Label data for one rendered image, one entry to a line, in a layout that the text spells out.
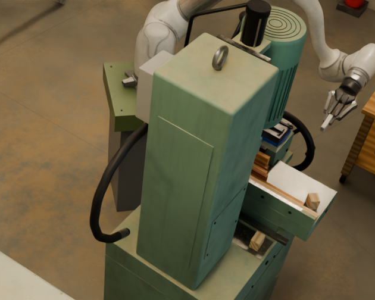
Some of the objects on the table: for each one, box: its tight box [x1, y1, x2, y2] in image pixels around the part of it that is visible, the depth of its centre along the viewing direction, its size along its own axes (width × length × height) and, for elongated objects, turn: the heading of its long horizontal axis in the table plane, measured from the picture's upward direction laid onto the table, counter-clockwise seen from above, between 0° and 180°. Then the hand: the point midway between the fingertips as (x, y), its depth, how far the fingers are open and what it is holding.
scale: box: [248, 179, 302, 211], centre depth 200 cm, size 50×1×1 cm, turn 49°
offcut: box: [305, 193, 320, 210], centre depth 200 cm, size 4×3×4 cm
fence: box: [245, 182, 317, 230], centre depth 202 cm, size 60×2×6 cm, turn 49°
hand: (326, 122), depth 238 cm, fingers closed
